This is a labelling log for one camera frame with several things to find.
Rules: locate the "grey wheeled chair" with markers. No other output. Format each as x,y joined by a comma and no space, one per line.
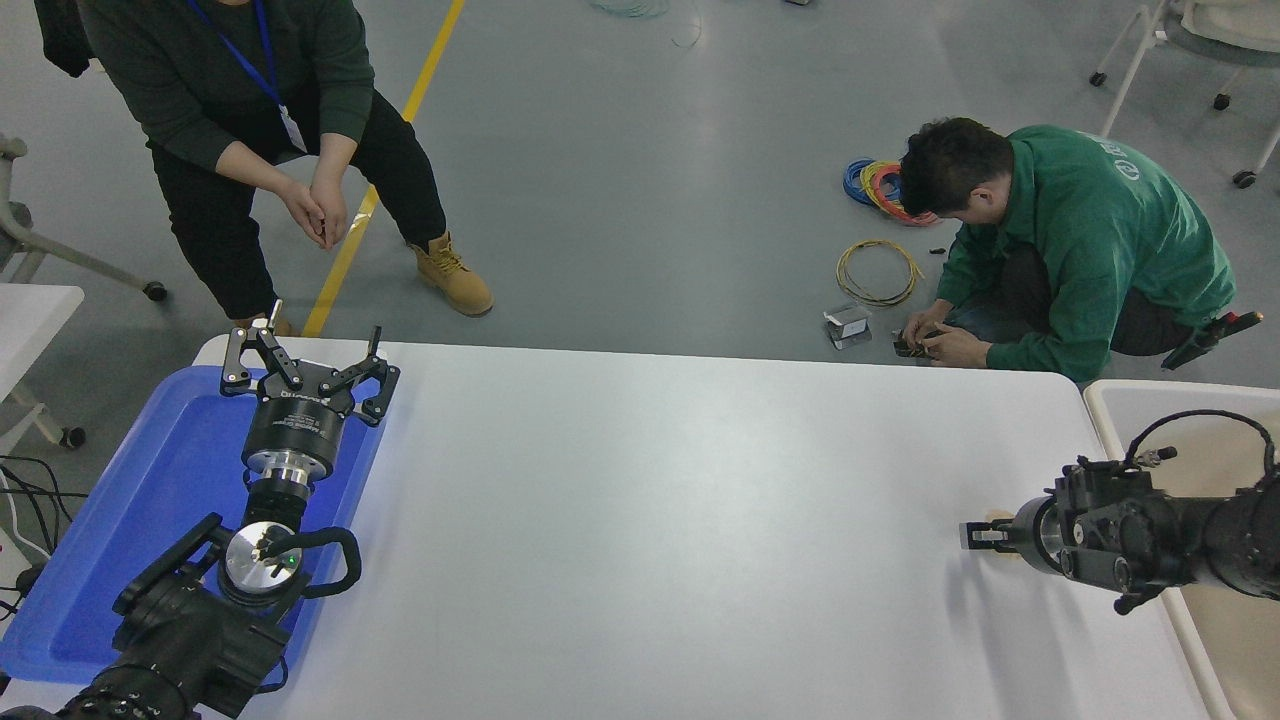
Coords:
15,225

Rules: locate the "person's right forearm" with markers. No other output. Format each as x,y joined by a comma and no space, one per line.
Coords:
250,168

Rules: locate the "white frame wheeled chair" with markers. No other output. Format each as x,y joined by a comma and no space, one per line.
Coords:
1225,30

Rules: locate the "small silver metal box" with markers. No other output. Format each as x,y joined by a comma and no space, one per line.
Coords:
848,325

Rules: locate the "tan paper ball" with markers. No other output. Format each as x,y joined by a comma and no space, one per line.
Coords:
997,516

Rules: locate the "person's left hand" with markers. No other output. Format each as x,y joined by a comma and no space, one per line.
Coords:
962,348
334,195

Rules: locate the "red black hand tool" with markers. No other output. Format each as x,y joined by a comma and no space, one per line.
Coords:
1215,335

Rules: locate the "white side table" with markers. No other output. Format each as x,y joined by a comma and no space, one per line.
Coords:
30,310

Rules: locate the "person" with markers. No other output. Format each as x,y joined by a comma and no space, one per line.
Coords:
1100,230
200,80

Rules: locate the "black cloth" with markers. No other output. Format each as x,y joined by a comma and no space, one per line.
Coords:
62,35

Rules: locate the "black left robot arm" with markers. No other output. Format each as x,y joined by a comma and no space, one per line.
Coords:
190,640

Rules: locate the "person's right hand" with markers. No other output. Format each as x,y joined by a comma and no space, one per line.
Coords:
925,322
305,212

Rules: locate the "person's left forearm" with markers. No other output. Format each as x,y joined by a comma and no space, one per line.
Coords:
338,152

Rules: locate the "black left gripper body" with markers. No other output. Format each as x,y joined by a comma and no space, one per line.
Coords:
298,430

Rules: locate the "blue plastic tray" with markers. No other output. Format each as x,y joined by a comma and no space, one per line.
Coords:
150,500

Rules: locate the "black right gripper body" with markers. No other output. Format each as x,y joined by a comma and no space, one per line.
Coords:
1026,535

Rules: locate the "large pale bin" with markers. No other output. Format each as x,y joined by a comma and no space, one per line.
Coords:
1240,660

